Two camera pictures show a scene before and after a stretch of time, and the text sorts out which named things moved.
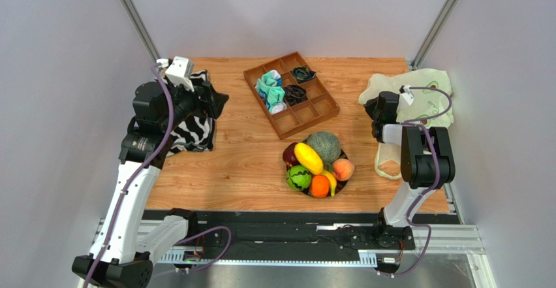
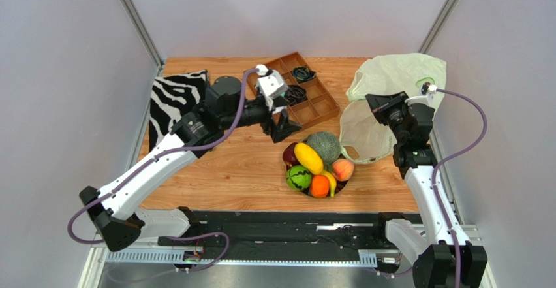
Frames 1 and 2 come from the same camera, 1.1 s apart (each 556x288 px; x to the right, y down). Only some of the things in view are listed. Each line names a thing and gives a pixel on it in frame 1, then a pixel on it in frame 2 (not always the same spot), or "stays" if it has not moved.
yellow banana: [331, 180] stays
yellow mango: [308, 159] stays
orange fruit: [320, 186] stays
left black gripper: [215, 102] → [284, 128]
